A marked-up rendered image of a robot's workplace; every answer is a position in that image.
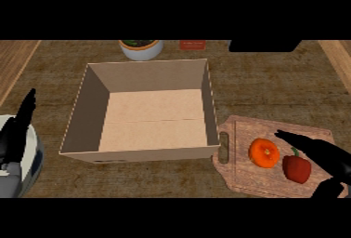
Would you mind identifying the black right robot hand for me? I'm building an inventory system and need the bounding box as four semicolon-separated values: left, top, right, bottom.
273;129;351;199

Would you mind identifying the small red box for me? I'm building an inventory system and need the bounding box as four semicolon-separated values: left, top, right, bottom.
178;39;206;51

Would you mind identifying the orange round fruit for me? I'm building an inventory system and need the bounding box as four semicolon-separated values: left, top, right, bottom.
246;138;281;169

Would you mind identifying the black appliance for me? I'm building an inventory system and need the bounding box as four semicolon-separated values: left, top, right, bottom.
227;39;302;53

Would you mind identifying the red bell pepper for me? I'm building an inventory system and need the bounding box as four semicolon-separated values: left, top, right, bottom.
281;147;314;185

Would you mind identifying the white plant pot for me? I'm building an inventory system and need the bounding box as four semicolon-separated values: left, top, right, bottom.
118;39;165;61

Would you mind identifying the open cardboard box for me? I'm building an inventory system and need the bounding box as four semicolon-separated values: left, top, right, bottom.
57;58;222;165

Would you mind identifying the wooden cutting board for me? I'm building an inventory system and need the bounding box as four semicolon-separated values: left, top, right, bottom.
211;114;349;199

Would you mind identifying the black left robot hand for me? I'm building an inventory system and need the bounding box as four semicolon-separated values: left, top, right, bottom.
0;87;38;165

